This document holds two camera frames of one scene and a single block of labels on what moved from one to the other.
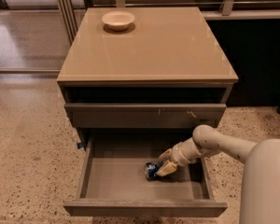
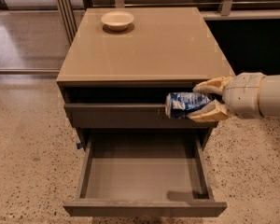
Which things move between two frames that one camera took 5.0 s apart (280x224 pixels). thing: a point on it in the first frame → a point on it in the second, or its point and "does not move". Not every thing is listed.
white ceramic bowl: (119, 21) does not move
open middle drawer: (114, 182) does not move
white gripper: (179, 156) → (242, 94)
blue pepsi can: (151, 168) → (179, 104)
